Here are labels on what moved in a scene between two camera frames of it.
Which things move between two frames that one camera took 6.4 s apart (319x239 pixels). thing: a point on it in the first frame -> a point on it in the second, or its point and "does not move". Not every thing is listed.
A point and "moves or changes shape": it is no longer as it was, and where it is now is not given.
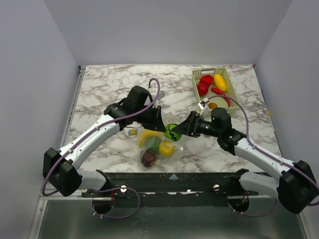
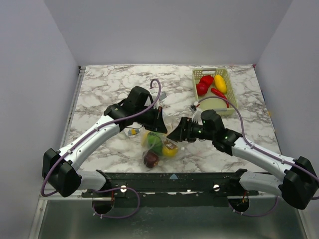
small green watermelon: (172, 135) moves or changes shape
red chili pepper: (220, 92) does not move
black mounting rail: (214, 190) does not move
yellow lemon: (220, 82) does not move
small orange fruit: (212, 105) -> (171, 145)
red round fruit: (203, 89) does not move
